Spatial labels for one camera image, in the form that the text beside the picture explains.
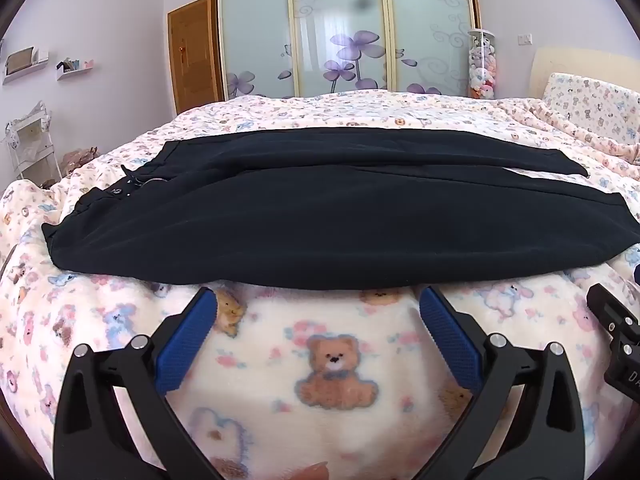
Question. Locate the white metal rack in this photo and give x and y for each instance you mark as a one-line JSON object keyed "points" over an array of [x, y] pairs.
{"points": [[30, 145]]}

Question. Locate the white wall switch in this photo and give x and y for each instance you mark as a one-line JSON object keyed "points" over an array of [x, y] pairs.
{"points": [[525, 39]]}

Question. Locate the person's left hand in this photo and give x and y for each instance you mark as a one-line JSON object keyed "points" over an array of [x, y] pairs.
{"points": [[310, 472]]}

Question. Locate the clear tube of plush toys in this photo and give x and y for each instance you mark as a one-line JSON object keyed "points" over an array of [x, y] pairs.
{"points": [[482, 65]]}

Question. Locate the teddy bear printed blanket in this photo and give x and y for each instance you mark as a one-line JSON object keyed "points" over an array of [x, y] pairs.
{"points": [[330, 410]]}

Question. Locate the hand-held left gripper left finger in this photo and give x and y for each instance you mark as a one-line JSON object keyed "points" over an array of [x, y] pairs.
{"points": [[187, 345]]}

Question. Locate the cream headboard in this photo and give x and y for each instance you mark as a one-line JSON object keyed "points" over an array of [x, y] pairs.
{"points": [[585, 60]]}

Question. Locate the black pants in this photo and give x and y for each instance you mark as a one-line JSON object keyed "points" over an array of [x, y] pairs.
{"points": [[320, 210]]}

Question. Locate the small white wall shelf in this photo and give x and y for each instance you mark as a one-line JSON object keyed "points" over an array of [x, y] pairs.
{"points": [[74, 67]]}

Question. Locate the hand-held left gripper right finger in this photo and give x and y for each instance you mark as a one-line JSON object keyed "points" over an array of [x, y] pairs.
{"points": [[450, 342]]}

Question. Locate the wooden door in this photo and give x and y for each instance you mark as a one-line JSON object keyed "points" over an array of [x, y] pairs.
{"points": [[192, 55]]}

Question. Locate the floral glass sliding wardrobe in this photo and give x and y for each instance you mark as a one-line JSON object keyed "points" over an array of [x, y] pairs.
{"points": [[340, 25]]}

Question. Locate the teddy bear printed pillow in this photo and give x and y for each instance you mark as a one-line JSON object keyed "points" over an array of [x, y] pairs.
{"points": [[590, 105]]}

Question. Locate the pile of brown plush toys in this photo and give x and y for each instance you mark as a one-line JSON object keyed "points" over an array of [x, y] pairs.
{"points": [[80, 160]]}

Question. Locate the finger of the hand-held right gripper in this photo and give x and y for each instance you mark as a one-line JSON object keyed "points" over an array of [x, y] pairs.
{"points": [[612, 312]]}

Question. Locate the white wall shelf with box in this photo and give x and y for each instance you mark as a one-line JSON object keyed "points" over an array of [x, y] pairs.
{"points": [[22, 67]]}

